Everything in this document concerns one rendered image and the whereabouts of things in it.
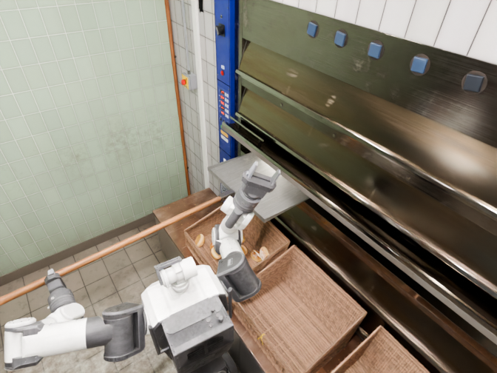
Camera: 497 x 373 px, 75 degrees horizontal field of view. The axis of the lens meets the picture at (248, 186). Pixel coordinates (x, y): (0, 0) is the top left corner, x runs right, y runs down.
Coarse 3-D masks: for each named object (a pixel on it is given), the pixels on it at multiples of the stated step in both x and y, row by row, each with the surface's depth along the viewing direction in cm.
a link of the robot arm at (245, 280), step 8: (248, 264) 121; (240, 272) 116; (248, 272) 118; (232, 280) 118; (240, 280) 117; (248, 280) 118; (256, 280) 121; (240, 288) 119; (248, 288) 119; (256, 288) 120
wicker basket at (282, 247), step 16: (256, 224) 225; (272, 224) 211; (192, 240) 231; (208, 240) 233; (256, 240) 227; (272, 240) 213; (288, 240) 201; (208, 256) 222; (272, 256) 198; (256, 272) 198
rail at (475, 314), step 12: (252, 144) 176; (264, 156) 170; (300, 180) 153; (312, 192) 148; (348, 216) 135; (360, 228) 131; (372, 240) 128; (396, 252) 121; (408, 264) 118; (420, 276) 115; (444, 288) 110; (456, 300) 107; (468, 312) 104; (492, 324) 101
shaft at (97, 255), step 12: (204, 204) 172; (180, 216) 165; (156, 228) 158; (132, 240) 153; (96, 252) 146; (108, 252) 147; (72, 264) 141; (84, 264) 142; (24, 288) 131; (36, 288) 134; (0, 300) 127
